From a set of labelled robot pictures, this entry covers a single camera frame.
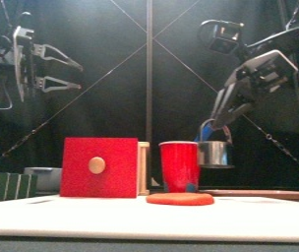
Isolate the red drawer with wooden knob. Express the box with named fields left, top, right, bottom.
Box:
left=59, top=136, right=141, bottom=199

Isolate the wooden drawer box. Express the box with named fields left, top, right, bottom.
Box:
left=137, top=141, right=153, bottom=197

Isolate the orange flat dough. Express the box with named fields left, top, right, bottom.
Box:
left=146, top=191, right=217, bottom=207

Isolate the red plastic cup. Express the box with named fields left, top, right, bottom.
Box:
left=158, top=140, right=201, bottom=194

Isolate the brown wooden tray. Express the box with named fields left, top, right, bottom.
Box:
left=198, top=188, right=299, bottom=202

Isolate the grey plastic container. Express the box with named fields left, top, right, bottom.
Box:
left=23, top=166, right=64, bottom=193

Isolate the green white striped box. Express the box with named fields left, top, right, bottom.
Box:
left=0, top=171, right=40, bottom=204

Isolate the white cutting board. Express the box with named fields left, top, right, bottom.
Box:
left=0, top=193, right=299, bottom=245

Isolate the metal cup with blue handle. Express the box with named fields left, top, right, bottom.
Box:
left=194, top=118, right=237, bottom=169

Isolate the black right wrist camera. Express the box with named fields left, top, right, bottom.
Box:
left=197, top=19, right=248, bottom=56

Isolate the metal frame pole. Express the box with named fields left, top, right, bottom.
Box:
left=145, top=0, right=155, bottom=189

